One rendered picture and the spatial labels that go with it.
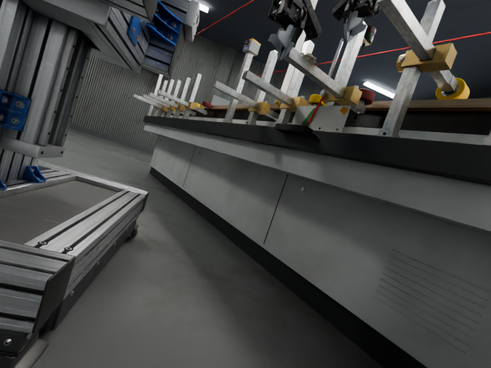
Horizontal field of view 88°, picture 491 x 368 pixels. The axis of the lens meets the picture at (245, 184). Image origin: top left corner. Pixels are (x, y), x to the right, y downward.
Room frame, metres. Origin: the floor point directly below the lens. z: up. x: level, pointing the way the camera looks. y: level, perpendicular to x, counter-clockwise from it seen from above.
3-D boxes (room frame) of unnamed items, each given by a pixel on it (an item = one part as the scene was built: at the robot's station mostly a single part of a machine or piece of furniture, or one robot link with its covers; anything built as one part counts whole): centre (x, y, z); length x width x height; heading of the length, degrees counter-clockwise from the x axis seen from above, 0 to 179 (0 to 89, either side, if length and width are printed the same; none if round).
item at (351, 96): (0.98, -0.23, 0.84); 0.14 x 0.06 x 0.05; 36
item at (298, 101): (1.18, -0.08, 0.82); 0.14 x 0.06 x 0.05; 36
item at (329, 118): (1.01, -0.18, 0.75); 0.26 x 0.01 x 0.10; 36
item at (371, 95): (1.03, -0.33, 0.85); 0.08 x 0.08 x 0.11
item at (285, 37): (0.75, 0.03, 0.86); 0.06 x 0.03 x 0.09; 126
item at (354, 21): (0.90, -0.17, 1.05); 0.06 x 0.03 x 0.09; 35
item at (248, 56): (1.62, 0.23, 0.92); 0.05 x 0.05 x 0.45; 36
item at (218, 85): (1.33, 0.11, 0.80); 0.44 x 0.03 x 0.04; 126
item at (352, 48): (1.00, -0.22, 0.89); 0.04 x 0.04 x 0.48; 36
